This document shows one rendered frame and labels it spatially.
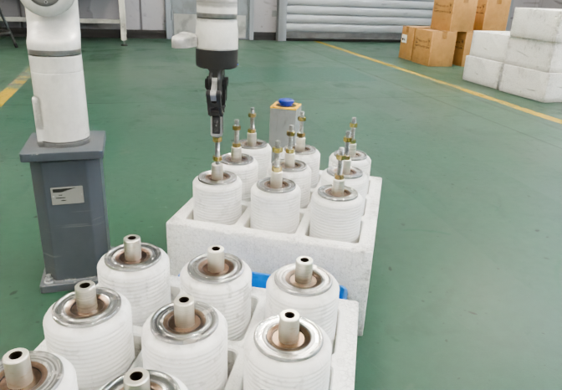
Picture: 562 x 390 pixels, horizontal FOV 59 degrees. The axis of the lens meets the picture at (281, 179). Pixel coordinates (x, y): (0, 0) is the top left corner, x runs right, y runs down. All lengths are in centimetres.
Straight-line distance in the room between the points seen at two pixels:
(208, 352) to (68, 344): 15
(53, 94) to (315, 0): 540
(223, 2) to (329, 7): 547
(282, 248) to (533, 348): 50
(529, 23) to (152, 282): 321
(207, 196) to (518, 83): 293
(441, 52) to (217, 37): 393
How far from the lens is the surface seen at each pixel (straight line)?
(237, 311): 68
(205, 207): 97
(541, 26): 356
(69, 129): 104
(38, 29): 105
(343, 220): 91
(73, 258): 112
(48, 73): 101
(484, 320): 112
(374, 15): 657
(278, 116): 131
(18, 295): 117
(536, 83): 355
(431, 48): 466
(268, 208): 92
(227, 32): 89
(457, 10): 475
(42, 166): 104
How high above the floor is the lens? 61
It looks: 21 degrees down
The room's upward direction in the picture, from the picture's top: 3 degrees clockwise
